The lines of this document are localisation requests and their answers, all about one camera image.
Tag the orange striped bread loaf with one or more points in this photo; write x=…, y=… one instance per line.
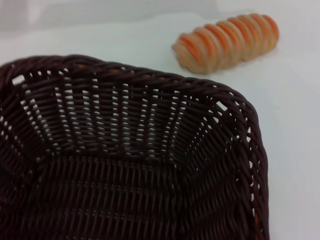
x=225, y=45

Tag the dark brown woven basket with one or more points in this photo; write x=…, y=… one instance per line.
x=130, y=175

